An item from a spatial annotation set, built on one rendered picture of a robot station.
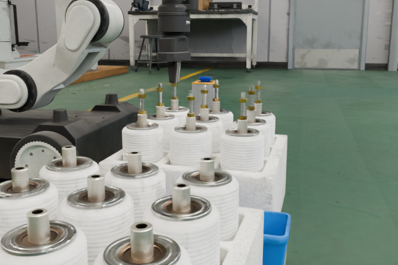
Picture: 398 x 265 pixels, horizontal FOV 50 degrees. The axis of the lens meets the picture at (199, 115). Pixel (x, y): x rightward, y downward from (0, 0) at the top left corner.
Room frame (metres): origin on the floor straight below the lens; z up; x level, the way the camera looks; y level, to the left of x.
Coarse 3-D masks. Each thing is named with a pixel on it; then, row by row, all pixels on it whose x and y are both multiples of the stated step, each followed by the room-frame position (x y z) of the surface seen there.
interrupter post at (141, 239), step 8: (136, 224) 0.39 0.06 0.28; (144, 224) 0.39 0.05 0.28; (136, 232) 0.37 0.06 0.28; (144, 232) 0.37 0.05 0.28; (152, 232) 0.38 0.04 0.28; (136, 240) 0.37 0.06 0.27; (144, 240) 0.37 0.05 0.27; (152, 240) 0.38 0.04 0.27; (136, 248) 0.37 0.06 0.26; (144, 248) 0.37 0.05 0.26; (152, 248) 0.38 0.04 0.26; (136, 256) 0.37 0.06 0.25; (144, 256) 0.37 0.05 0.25; (152, 256) 0.38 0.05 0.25
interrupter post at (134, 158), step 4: (132, 152) 0.65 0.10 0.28; (136, 152) 0.65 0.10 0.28; (140, 152) 0.65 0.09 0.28; (128, 156) 0.64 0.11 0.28; (132, 156) 0.63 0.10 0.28; (136, 156) 0.63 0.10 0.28; (140, 156) 0.64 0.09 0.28; (128, 160) 0.64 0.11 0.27; (132, 160) 0.63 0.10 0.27; (136, 160) 0.63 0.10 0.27; (140, 160) 0.64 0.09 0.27; (128, 164) 0.64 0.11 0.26; (132, 164) 0.63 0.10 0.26; (136, 164) 0.63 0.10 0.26; (140, 164) 0.64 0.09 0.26; (128, 168) 0.64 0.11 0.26; (132, 168) 0.63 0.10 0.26; (136, 168) 0.63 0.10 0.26; (140, 168) 0.64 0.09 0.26; (132, 172) 0.63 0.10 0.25; (136, 172) 0.63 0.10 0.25
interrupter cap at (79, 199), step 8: (72, 192) 0.54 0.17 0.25; (80, 192) 0.54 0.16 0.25; (112, 192) 0.55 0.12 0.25; (120, 192) 0.54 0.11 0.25; (72, 200) 0.52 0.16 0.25; (80, 200) 0.52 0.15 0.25; (88, 200) 0.52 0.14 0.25; (104, 200) 0.52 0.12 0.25; (112, 200) 0.52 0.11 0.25; (120, 200) 0.52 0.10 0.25; (80, 208) 0.50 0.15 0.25; (88, 208) 0.49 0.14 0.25; (96, 208) 0.49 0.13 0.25
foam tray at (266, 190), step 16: (112, 160) 0.94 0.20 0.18; (160, 160) 0.94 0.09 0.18; (272, 160) 0.94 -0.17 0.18; (176, 176) 0.87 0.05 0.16; (240, 176) 0.83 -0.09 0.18; (256, 176) 0.83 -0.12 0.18; (272, 176) 0.83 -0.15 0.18; (240, 192) 0.83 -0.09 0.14; (256, 192) 0.83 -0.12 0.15; (272, 192) 0.82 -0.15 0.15; (256, 208) 0.82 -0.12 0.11; (272, 208) 0.83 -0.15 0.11
